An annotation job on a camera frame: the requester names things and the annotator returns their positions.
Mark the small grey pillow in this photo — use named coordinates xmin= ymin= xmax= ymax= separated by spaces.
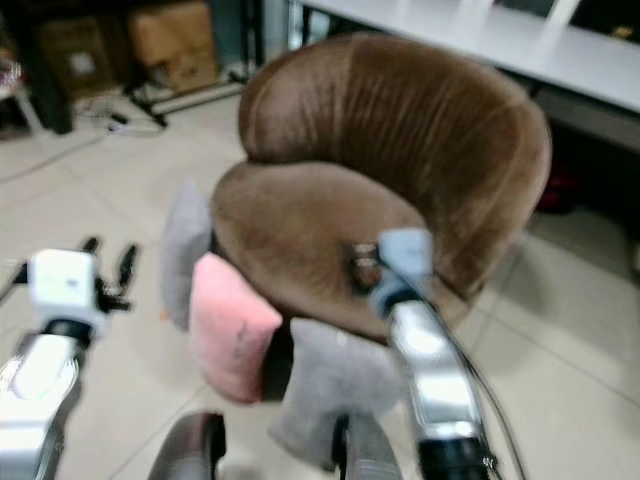
xmin=160 ymin=179 xmax=214 ymax=332

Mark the pink pillow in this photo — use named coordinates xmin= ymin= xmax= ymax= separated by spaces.
xmin=188 ymin=253 xmax=283 ymax=405

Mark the large grey pillow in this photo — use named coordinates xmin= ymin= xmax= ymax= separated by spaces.
xmin=267 ymin=317 xmax=407 ymax=472

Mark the brown velvet sofa chair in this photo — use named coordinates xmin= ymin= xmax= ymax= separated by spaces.
xmin=210 ymin=32 xmax=553 ymax=347

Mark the black metal stand base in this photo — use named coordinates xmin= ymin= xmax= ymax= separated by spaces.
xmin=123 ymin=72 xmax=253 ymax=129

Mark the white stool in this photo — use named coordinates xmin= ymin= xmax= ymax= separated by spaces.
xmin=0 ymin=55 xmax=47 ymax=138

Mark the robot right leg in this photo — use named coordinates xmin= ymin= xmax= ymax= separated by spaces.
xmin=329 ymin=414 xmax=403 ymax=480

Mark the robot leg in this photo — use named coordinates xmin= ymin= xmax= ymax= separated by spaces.
xmin=147 ymin=411 xmax=228 ymax=480
xmin=329 ymin=414 xmax=403 ymax=480

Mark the dark cardboard box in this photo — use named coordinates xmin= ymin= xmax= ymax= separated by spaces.
xmin=34 ymin=14 xmax=118 ymax=101

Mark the robot left leg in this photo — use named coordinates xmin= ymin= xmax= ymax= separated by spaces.
xmin=147 ymin=411 xmax=228 ymax=480

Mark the red object under table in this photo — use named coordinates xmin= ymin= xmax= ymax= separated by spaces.
xmin=537 ymin=168 xmax=578 ymax=214

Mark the light cardboard box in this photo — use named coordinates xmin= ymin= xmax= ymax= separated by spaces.
xmin=127 ymin=1 xmax=222 ymax=94

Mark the white table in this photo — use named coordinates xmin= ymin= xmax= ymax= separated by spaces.
xmin=298 ymin=0 xmax=640 ymax=114

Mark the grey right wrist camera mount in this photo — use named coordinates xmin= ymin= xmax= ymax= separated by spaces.
xmin=367 ymin=227 xmax=437 ymax=303

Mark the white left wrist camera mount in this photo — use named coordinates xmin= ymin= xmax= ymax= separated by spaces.
xmin=27 ymin=249 xmax=102 ymax=321

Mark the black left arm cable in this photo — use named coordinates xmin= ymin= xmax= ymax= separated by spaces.
xmin=0 ymin=262 xmax=30 ymax=303

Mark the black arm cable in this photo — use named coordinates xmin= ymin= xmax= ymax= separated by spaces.
xmin=415 ymin=285 xmax=531 ymax=480
xmin=0 ymin=262 xmax=30 ymax=303

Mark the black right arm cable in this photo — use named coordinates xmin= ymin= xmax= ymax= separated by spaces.
xmin=415 ymin=285 xmax=531 ymax=480

